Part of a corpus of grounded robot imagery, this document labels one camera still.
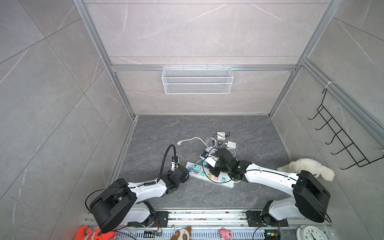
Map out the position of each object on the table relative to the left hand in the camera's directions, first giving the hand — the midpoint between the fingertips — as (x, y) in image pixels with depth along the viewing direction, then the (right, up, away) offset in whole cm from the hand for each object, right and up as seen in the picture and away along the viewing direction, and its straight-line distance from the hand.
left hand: (181, 168), depth 90 cm
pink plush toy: (+23, -24, -22) cm, 40 cm away
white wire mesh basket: (+10, +58, +11) cm, 60 cm away
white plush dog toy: (+60, +6, -17) cm, 63 cm away
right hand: (+16, +6, -5) cm, 17 cm away
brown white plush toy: (+3, -24, -22) cm, 33 cm away
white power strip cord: (-2, +14, +11) cm, 19 cm away
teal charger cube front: (+9, +1, -4) cm, 10 cm away
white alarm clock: (+60, -23, -22) cm, 68 cm away
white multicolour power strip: (+12, -1, -2) cm, 13 cm away
